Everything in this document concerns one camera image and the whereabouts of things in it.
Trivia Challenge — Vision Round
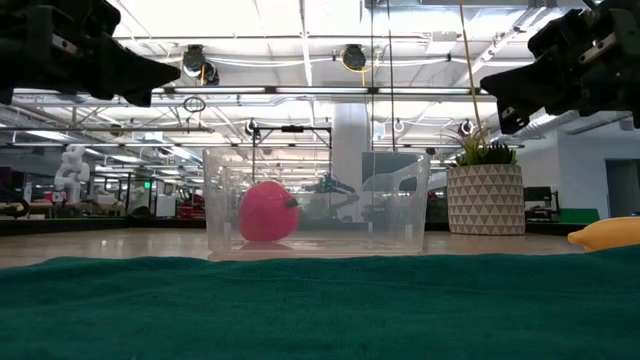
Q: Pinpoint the red toy apple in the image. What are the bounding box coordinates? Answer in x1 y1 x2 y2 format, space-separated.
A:
238 180 301 243

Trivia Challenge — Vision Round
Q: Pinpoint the potted plant in patterned pot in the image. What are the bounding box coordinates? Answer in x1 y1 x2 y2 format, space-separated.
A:
442 124 526 236

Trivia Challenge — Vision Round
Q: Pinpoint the yellow cable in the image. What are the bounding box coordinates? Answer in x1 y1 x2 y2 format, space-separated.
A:
458 0 485 135

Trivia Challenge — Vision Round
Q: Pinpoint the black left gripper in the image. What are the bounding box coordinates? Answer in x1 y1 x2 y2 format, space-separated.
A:
0 0 181 108

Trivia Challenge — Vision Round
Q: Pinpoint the dark green cloth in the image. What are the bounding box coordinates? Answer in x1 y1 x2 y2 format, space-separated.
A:
0 245 640 360

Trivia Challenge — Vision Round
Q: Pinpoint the large black cable reel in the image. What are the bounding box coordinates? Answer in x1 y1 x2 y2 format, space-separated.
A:
341 43 369 72
181 43 221 86

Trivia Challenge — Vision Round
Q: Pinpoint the clear plastic tupperware container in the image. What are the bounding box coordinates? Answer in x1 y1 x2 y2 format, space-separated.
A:
202 147 432 254

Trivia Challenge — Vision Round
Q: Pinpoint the black metal table frame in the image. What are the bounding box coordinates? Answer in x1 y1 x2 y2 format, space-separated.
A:
0 215 640 237

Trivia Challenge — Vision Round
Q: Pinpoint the yellow toy banana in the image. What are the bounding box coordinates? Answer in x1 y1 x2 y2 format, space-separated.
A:
567 216 640 253

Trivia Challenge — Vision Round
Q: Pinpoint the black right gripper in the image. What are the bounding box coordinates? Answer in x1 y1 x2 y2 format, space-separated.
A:
479 0 640 135

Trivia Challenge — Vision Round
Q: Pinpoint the black background rig frame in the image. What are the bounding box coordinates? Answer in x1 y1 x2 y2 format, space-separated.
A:
251 124 335 201

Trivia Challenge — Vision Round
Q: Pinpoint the green board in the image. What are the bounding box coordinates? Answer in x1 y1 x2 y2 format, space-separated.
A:
558 207 601 225

